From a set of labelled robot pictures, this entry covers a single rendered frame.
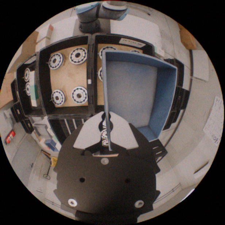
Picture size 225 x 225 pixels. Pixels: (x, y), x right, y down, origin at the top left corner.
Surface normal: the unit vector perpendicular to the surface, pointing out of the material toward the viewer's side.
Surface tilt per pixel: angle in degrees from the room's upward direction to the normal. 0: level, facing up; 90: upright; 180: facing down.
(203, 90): 90
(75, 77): 0
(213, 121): 90
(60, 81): 0
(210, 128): 90
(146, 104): 1
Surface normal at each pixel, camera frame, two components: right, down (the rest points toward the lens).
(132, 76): 0.14, 0.48
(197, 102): -0.99, 0.08
